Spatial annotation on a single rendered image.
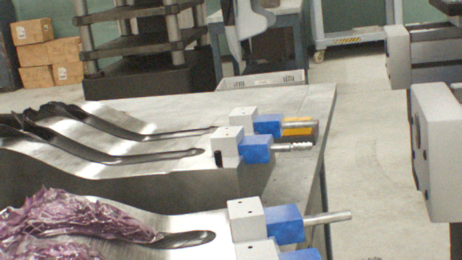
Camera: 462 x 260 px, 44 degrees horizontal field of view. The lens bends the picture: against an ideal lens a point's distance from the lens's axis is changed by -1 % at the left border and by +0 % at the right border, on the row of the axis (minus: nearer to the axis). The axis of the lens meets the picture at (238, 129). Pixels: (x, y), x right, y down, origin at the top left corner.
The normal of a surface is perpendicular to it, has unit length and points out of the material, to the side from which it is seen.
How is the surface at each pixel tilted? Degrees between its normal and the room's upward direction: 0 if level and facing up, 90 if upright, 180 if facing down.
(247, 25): 77
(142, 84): 90
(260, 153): 90
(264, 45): 90
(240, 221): 90
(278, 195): 0
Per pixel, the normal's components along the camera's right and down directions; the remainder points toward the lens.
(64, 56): -0.20, 0.19
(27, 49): -0.09, 0.41
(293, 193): -0.12, -0.95
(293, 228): 0.08, 0.26
